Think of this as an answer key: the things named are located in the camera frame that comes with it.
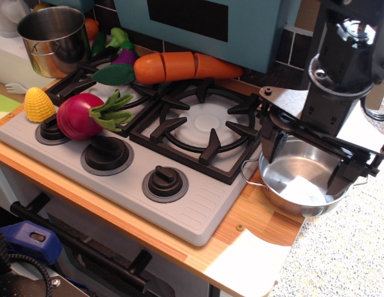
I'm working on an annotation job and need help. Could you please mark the black metal gripper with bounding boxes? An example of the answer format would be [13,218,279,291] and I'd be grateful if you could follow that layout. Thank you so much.
[259,86,384,196]

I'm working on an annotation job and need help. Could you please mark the small steel pot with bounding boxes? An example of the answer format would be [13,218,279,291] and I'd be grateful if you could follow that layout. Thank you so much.
[240,136,367,217]

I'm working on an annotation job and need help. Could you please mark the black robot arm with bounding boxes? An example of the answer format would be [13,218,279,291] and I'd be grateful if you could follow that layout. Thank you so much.
[258,1,384,196]

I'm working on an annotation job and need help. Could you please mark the right black stove knob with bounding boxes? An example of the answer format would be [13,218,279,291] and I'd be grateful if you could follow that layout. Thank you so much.
[142,165,189,204]

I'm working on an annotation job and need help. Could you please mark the black stove knob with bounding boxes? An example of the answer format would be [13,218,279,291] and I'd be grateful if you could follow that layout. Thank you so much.
[35,113,70,146]
[142,165,189,204]
[81,136,134,176]

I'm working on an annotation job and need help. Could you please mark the grey toy stove top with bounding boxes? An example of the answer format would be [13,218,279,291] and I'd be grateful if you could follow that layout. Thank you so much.
[0,69,264,248]

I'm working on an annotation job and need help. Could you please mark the middle black stove knob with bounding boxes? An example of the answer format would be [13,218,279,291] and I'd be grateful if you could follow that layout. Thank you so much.
[81,136,134,176]

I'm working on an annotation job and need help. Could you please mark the left black stove knob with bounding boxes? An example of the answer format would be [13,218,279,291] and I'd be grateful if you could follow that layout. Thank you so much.
[35,113,70,146]

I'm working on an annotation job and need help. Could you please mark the tall steel stock pot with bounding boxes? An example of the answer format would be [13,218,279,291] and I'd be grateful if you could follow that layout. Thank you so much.
[17,6,91,79]

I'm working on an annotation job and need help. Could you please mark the right black burner grate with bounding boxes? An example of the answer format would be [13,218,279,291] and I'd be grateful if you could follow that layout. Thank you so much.
[130,79,260,184]

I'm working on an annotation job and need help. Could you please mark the black burner grate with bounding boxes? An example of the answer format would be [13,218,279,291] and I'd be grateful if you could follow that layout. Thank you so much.
[130,79,260,184]
[46,56,161,137]

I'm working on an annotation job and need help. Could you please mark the teal toy microwave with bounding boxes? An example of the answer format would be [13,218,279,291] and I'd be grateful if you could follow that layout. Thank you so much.
[115,0,300,74]

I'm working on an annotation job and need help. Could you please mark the orange toy carrot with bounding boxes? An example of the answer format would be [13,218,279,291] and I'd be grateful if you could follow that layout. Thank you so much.
[91,51,244,85]

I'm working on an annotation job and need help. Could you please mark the purple toy eggplant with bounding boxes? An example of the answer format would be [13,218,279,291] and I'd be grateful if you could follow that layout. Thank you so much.
[111,41,139,66]

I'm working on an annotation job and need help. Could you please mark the red toy radish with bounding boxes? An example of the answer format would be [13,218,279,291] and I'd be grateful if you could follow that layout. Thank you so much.
[56,90,134,140]

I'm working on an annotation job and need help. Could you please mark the dark green toy cucumber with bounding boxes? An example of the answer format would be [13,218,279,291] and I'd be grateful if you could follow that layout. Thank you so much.
[91,31,107,58]

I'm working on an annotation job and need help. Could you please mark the left black burner grate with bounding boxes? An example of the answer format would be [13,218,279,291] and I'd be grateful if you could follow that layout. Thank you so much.
[46,56,161,137]

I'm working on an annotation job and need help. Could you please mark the orange toy fruit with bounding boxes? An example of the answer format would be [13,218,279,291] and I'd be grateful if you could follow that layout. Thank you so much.
[85,17,99,40]

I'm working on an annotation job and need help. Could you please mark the yellow toy corn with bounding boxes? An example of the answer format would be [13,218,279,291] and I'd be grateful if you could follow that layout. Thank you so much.
[24,87,56,123]

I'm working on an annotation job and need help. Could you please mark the blue clamp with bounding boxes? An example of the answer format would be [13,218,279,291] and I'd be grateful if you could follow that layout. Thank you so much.
[0,221,63,265]

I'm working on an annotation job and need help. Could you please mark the white plastic fork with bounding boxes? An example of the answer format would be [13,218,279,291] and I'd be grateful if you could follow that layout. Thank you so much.
[5,83,27,94]

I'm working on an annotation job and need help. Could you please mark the green cutting board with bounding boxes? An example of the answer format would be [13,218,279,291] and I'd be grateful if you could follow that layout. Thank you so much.
[0,94,21,120]

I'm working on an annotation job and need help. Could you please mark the white toy faucet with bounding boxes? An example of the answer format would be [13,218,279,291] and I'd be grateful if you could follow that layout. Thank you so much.
[0,0,30,38]

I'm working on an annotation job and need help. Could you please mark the black oven door handle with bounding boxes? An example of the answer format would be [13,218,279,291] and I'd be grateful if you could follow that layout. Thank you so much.
[10,193,152,293]

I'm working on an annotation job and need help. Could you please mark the black braided cable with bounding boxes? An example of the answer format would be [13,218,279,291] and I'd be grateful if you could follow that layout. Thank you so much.
[6,253,54,297]

